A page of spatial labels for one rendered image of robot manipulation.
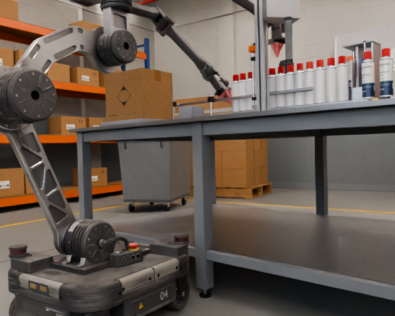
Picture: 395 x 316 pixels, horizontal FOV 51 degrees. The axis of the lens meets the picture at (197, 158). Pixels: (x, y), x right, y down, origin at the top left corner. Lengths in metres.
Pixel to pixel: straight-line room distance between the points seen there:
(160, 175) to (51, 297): 2.99
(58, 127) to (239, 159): 2.46
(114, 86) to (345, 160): 4.69
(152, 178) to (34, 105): 3.09
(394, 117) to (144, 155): 3.34
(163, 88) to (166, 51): 5.99
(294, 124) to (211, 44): 6.17
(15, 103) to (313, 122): 1.02
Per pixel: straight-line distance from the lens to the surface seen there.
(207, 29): 7.82
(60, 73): 5.96
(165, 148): 4.38
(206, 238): 1.94
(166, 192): 4.44
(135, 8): 2.36
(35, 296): 1.67
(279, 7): 2.08
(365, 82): 1.94
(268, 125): 1.68
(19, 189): 5.48
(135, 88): 2.26
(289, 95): 2.10
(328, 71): 2.02
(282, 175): 6.89
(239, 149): 5.55
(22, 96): 1.47
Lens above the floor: 0.69
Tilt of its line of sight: 1 degrees down
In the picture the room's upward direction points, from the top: 2 degrees counter-clockwise
